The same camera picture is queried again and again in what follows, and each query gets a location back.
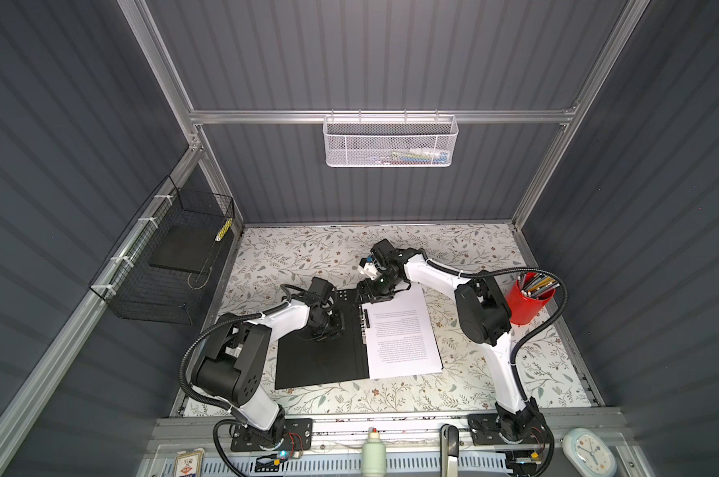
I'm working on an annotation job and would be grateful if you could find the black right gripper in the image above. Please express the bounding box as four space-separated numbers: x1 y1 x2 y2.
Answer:
352 270 400 304

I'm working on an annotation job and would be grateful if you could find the red folder with black inside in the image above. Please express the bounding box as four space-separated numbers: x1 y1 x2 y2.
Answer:
275 289 371 390

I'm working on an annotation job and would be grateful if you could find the printed paper sheet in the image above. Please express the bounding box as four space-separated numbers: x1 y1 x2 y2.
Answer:
363 284 443 380

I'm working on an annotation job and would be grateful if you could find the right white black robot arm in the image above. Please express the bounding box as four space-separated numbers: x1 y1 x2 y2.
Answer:
358 240 528 415

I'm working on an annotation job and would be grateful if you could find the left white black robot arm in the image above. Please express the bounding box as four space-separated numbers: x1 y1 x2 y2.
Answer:
179 277 344 434

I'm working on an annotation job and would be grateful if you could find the yellow marker in black basket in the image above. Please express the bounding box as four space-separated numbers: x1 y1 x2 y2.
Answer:
214 219 234 242

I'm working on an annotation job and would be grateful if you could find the white plastic bottle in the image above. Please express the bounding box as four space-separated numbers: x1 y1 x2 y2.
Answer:
361 427 387 477

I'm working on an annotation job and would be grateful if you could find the red pen cup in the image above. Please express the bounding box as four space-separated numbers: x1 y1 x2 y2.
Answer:
506 272 558 326

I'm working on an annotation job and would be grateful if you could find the small card box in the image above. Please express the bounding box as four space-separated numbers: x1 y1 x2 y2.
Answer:
172 448 206 477

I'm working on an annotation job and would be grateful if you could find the white analog clock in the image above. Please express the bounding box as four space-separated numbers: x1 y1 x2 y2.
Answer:
562 427 617 477

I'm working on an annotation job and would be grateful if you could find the left black corrugated cable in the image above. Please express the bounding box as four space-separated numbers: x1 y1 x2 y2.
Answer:
179 283 313 477

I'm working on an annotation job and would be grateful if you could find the black corrugated cable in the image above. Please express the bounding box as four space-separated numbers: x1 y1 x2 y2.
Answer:
179 283 313 477
421 249 569 413

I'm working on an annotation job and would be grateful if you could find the right black corrugated cable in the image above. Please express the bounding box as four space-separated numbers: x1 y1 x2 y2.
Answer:
421 249 569 413

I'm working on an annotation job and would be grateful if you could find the white wire wall basket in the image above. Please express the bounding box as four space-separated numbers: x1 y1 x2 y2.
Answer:
322 113 459 168

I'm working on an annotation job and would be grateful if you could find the silver handle at front rail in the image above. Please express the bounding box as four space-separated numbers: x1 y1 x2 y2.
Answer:
440 425 460 477

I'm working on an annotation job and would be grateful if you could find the black wire side basket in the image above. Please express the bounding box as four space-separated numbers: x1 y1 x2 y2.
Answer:
90 178 236 325

